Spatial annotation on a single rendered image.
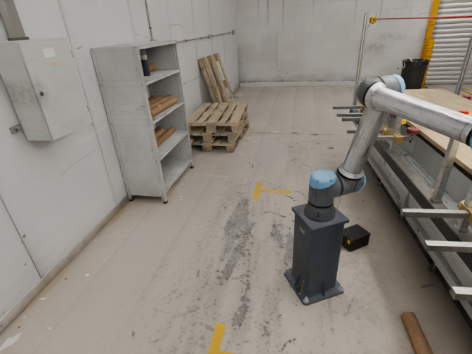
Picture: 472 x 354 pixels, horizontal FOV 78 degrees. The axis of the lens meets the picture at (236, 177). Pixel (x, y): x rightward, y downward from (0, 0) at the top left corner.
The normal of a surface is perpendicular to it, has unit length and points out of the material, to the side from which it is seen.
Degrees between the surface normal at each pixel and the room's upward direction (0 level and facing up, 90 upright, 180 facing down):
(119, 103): 90
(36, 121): 90
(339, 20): 90
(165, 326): 0
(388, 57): 90
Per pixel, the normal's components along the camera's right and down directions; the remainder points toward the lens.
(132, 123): -0.20, 0.47
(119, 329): -0.05, -0.88
